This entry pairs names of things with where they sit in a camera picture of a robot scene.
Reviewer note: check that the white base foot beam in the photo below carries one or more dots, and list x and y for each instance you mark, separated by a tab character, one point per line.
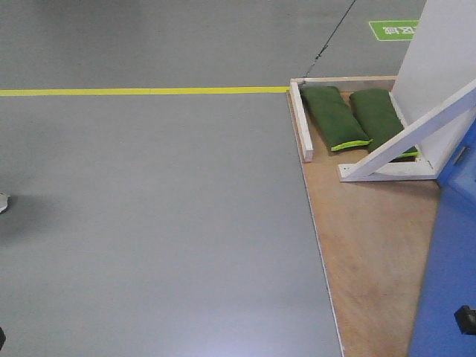
400	171

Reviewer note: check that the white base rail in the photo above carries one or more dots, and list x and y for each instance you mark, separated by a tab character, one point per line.
298	111

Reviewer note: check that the white pillar panel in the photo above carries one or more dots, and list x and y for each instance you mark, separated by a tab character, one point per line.
440	58

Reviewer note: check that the white diagonal brace beam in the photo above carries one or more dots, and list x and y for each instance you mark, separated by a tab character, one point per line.
442	114

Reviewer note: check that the blue door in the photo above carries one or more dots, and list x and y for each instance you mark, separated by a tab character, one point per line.
445	319

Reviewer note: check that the white sneaker near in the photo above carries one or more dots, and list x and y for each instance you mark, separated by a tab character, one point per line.
3	201

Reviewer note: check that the green sandbag left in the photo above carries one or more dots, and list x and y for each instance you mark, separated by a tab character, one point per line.
333	117

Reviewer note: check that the green sandbag behind door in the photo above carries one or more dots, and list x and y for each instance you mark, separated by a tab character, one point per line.
374	111

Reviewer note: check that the plywood base platform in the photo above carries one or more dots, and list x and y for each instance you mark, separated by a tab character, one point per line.
374	238

